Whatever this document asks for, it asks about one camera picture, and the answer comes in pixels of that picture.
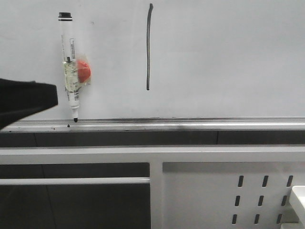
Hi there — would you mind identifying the white metal pegboard frame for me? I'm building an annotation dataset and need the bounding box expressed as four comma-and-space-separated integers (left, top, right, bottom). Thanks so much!
0, 146, 305, 229

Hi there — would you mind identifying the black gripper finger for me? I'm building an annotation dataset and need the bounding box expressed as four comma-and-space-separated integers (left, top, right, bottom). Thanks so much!
0, 78, 58, 129

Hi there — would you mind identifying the large white whiteboard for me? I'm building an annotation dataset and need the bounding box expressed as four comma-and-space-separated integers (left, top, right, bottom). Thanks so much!
0, 0, 305, 120

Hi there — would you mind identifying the aluminium whiteboard marker tray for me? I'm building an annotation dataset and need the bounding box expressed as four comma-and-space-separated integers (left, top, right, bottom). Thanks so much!
1, 117, 305, 133

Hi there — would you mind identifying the white plastic bin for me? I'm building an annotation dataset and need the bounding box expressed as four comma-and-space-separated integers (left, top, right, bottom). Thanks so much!
280, 186, 305, 229

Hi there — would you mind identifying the red round magnet taped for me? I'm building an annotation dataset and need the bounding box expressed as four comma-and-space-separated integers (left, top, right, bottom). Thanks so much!
76, 53, 92, 86

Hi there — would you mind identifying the white whiteboard marker black cap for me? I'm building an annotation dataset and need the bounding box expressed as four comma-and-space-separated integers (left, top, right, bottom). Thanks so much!
58, 12, 80, 122

